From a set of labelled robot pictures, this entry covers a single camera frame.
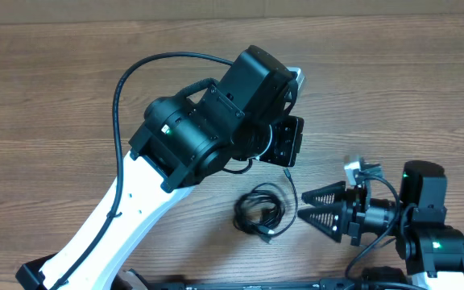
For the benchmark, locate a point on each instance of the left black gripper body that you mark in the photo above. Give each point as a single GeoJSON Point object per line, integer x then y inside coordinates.
{"type": "Point", "coordinates": [283, 151]}

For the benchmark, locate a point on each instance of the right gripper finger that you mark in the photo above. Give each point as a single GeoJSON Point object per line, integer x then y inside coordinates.
{"type": "Point", "coordinates": [327, 195]}
{"type": "Point", "coordinates": [329, 219]}

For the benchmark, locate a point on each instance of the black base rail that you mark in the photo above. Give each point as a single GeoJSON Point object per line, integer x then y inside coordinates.
{"type": "Point", "coordinates": [252, 286]}

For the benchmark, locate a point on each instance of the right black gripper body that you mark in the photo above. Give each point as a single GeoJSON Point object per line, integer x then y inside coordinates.
{"type": "Point", "coordinates": [355, 214]}

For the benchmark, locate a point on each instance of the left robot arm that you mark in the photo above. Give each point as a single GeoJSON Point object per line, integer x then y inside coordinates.
{"type": "Point", "coordinates": [245, 116]}

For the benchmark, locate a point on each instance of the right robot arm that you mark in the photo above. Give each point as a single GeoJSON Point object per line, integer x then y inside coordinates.
{"type": "Point", "coordinates": [414, 219]}

